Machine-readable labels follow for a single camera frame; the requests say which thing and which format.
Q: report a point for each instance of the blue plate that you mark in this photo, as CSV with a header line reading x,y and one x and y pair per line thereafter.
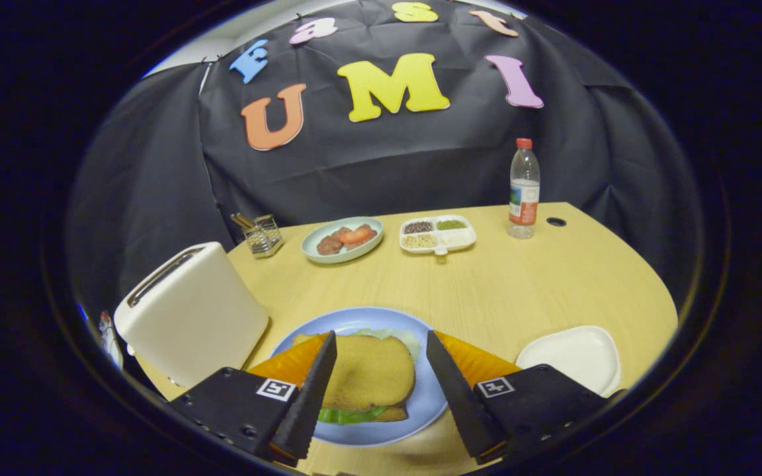
x,y
354,320

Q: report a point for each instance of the white divided condiment dish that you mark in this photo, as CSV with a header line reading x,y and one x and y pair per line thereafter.
x,y
460,239

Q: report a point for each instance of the white toaster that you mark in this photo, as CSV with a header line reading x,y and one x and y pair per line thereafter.
x,y
202,317

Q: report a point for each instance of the black table grommet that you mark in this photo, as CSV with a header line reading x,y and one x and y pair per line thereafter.
x,y
556,222

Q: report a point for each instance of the green lettuce leaf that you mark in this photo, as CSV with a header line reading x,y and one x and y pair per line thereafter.
x,y
348,416

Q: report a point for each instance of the bread slice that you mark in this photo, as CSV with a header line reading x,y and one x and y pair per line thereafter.
x,y
394,414

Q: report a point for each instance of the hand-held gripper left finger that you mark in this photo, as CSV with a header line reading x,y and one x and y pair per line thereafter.
x,y
308,396

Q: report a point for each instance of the brown meat slice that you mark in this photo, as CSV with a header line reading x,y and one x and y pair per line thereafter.
x,y
339,232
329,246

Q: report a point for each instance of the clear bottle with red cap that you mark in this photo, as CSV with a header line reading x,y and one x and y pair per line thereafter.
x,y
524,198

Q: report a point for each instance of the brown wooden stick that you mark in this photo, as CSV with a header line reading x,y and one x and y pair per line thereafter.
x,y
247,219
241,221

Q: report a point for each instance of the pale green plate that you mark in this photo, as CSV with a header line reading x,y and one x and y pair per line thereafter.
x,y
354,254

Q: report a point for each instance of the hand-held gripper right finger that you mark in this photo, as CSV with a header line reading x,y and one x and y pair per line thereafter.
x,y
460,396

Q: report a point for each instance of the red tomato slice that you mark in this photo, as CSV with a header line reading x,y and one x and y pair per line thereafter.
x,y
358,236

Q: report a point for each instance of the white square plate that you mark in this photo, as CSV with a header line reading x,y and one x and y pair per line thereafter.
x,y
573,357

